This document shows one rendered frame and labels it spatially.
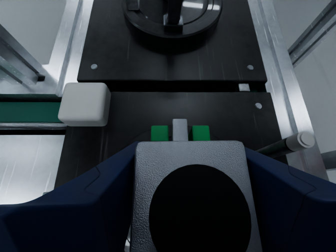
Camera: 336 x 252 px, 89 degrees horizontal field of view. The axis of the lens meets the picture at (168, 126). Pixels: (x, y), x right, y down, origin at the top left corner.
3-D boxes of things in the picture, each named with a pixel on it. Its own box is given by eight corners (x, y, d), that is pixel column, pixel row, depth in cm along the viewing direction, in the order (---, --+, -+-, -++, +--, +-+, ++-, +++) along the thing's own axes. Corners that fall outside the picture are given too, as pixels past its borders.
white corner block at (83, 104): (112, 132, 21) (100, 119, 17) (74, 132, 21) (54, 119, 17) (116, 98, 22) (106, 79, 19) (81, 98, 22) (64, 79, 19)
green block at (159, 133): (167, 155, 16) (168, 141, 11) (154, 155, 16) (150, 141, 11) (167, 143, 16) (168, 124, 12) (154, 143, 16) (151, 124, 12)
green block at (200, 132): (197, 155, 16) (210, 141, 11) (184, 155, 16) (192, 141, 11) (196, 143, 16) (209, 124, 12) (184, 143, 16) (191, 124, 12)
